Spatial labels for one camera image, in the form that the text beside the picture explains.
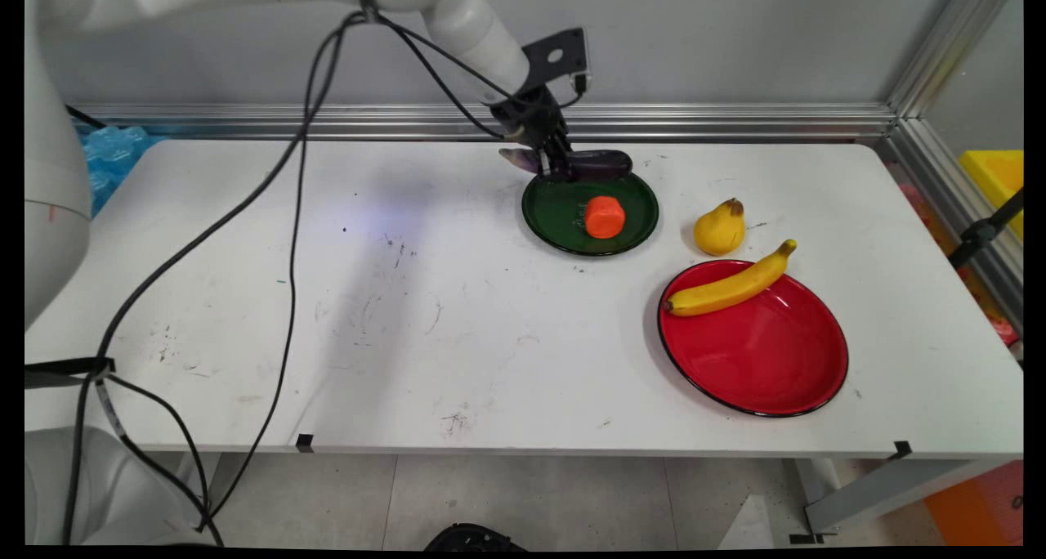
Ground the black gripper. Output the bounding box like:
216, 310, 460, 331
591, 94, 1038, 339
488, 84, 579, 181

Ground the purple toy eggplant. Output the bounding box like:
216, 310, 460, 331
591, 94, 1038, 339
498, 147, 634, 182

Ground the green round plate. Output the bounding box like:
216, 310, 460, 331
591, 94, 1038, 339
521, 170, 660, 257

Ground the orange toy carrot piece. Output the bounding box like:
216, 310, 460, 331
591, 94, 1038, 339
583, 195, 627, 240

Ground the yellow toy pear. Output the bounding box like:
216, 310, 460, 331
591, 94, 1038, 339
694, 199, 747, 257

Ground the yellow toy banana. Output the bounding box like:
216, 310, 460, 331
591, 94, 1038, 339
663, 239, 798, 318

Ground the red round plate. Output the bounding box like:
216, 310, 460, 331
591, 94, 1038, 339
657, 259, 850, 419

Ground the black round object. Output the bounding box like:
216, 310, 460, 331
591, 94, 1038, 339
423, 523, 530, 552

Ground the red pink packaging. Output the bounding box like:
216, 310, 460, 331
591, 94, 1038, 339
897, 183, 1021, 349

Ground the yellow plastic box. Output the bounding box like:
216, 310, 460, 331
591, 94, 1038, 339
958, 150, 1024, 243

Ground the blue bubble wrap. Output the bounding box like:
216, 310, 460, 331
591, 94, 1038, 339
75, 124, 158, 218

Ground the white table leg with foot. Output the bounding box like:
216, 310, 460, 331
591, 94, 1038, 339
786, 458, 1004, 545

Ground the orange box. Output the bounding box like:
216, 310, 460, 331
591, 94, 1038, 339
923, 460, 1024, 547

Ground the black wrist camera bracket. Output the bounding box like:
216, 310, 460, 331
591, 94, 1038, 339
521, 27, 588, 96

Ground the long aluminium frame rail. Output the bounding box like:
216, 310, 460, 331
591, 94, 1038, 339
65, 102, 900, 144

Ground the short aluminium frame rail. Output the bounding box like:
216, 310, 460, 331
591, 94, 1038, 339
876, 118, 1024, 335

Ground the upright aluminium frame post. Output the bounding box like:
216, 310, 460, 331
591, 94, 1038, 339
886, 0, 1019, 120

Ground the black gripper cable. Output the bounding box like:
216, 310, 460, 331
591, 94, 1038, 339
61, 10, 524, 547

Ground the black cable strap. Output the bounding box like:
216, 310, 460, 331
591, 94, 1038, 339
25, 357, 117, 390

